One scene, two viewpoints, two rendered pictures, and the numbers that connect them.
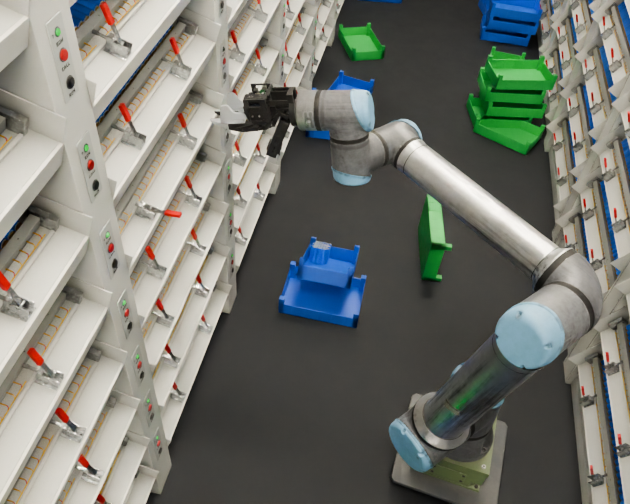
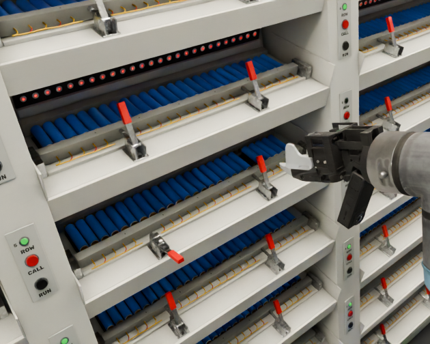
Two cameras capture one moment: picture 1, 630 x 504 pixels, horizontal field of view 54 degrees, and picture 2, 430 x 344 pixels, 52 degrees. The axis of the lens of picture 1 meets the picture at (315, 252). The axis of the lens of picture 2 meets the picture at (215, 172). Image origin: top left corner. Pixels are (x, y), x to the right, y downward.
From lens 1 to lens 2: 85 cm
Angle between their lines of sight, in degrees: 45
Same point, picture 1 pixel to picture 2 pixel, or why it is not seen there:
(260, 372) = not seen: outside the picture
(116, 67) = (84, 41)
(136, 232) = (132, 265)
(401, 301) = not seen: outside the picture
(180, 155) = (249, 203)
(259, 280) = not seen: outside the picture
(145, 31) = (164, 22)
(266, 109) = (331, 151)
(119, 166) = (93, 170)
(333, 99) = (428, 142)
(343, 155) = not seen: outside the picture
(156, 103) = (201, 125)
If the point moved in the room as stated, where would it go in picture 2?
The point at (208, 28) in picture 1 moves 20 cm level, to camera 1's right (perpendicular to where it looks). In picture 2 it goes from (322, 70) to (418, 77)
